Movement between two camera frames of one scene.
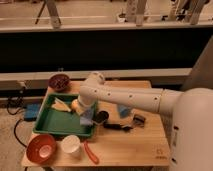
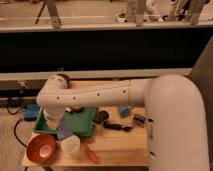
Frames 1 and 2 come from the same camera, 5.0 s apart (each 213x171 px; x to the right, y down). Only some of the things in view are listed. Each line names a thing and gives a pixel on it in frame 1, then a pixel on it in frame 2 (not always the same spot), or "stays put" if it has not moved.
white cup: [70, 145] stays put
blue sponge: [87, 117] → [63, 130]
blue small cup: [123, 111] stays put
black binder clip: [139, 120] stays put
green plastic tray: [60, 115] stays put
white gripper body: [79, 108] → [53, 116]
